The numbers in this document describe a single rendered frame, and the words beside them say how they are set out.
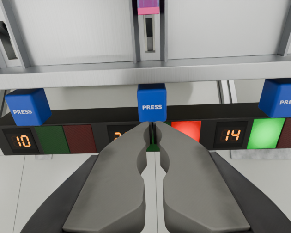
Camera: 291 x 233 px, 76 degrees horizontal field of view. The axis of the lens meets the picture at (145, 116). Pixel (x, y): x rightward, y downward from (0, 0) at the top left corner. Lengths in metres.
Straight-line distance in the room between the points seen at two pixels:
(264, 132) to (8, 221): 1.02
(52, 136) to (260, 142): 0.22
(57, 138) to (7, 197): 0.87
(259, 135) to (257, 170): 0.74
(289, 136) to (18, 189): 1.00
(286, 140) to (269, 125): 0.03
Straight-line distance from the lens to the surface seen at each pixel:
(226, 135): 0.21
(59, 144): 0.22
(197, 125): 0.19
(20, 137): 0.24
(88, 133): 0.20
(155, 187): 0.85
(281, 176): 1.00
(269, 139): 0.23
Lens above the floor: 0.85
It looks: 74 degrees down
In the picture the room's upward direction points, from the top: 11 degrees counter-clockwise
